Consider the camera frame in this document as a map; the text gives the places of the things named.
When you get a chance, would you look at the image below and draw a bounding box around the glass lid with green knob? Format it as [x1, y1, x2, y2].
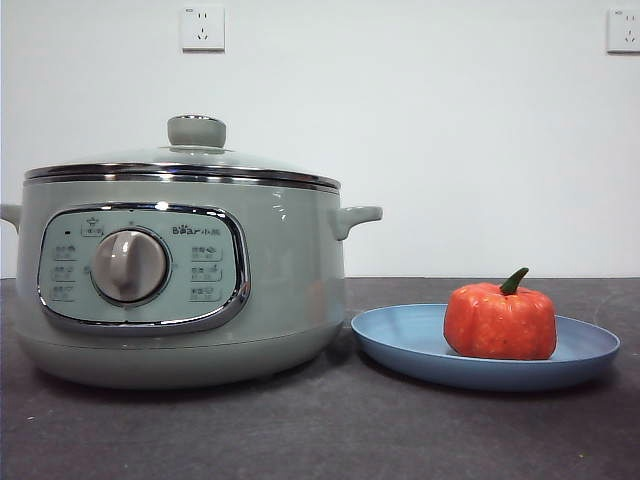
[23, 114, 342, 192]

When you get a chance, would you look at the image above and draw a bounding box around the orange pumpkin with green stem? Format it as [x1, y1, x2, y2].
[443, 266, 558, 361]

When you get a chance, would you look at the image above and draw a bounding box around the pale green electric steamer pot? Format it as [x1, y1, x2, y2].
[0, 169, 385, 391]

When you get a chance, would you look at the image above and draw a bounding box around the blue plate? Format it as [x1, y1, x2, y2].
[349, 303, 622, 393]

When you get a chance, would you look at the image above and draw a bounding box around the white wall socket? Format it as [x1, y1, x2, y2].
[180, 4, 226, 54]
[606, 7, 640, 55]

